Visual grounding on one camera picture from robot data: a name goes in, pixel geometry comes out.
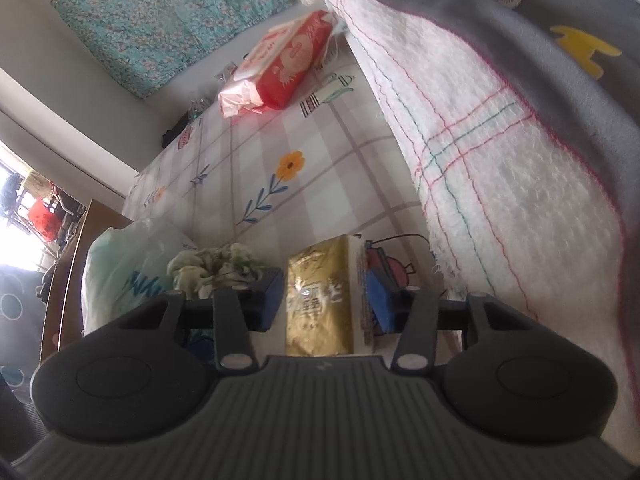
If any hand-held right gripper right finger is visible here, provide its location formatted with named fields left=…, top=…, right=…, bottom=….
left=365, top=269, right=532, bottom=371

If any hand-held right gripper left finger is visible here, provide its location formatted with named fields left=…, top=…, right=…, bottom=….
left=120, top=267, right=286, bottom=371

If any gold tissue pack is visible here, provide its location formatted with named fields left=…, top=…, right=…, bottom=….
left=285, top=235, right=376, bottom=357

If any cardboard box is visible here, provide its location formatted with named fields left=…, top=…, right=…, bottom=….
left=40, top=199, right=133, bottom=366

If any green white ruffled cloth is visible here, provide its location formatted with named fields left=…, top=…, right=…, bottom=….
left=167, top=242, right=266, bottom=298

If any plaid printed bed sheet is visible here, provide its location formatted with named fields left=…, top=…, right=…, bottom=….
left=122, top=45, right=451, bottom=356

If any white plastic bag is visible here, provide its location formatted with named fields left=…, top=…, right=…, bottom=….
left=80, top=217, right=201, bottom=336

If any black cloth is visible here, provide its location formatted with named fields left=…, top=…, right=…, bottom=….
left=161, top=115, right=188, bottom=148

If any red wet wipes pack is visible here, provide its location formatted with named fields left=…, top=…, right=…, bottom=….
left=218, top=10, right=335, bottom=118

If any dark circle-print cloth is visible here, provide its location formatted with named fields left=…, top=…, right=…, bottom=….
left=0, top=265, right=48, bottom=406

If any patterned cushion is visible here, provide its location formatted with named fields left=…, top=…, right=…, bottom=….
left=320, top=0, right=640, bottom=411

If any teal floral wall cloth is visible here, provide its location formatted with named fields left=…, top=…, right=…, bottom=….
left=50, top=0, right=296, bottom=100

